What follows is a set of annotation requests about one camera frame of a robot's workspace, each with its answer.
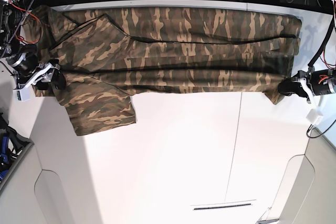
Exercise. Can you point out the camouflage T-shirt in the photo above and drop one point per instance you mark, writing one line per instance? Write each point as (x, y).
(109, 55)

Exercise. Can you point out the robot arm with red wires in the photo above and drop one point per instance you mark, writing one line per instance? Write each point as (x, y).
(18, 53)

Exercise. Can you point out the blue and black equipment pile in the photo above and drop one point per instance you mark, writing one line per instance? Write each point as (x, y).
(12, 144)

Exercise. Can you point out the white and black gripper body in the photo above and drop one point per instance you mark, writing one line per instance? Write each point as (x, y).
(43, 72)
(304, 89)

